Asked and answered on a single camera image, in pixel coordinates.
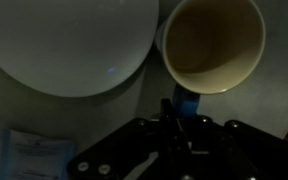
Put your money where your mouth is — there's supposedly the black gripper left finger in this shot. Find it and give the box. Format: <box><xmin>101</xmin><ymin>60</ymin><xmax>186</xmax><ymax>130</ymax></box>
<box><xmin>66</xmin><ymin>97</ymin><xmax>192</xmax><ymax>180</ymax></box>

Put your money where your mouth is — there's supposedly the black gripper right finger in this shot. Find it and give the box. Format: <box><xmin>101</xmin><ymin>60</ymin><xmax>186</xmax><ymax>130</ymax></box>
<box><xmin>183</xmin><ymin>114</ymin><xmax>288</xmax><ymax>180</ymax></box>

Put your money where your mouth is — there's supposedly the blue cup cream inside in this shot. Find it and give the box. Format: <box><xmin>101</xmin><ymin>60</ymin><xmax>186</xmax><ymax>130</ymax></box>
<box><xmin>154</xmin><ymin>0</ymin><xmax>267</xmax><ymax>118</ymax></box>

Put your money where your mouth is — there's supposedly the white round plate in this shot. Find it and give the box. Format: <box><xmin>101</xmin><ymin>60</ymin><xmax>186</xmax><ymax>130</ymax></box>
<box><xmin>0</xmin><ymin>0</ymin><xmax>160</xmax><ymax>98</ymax></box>

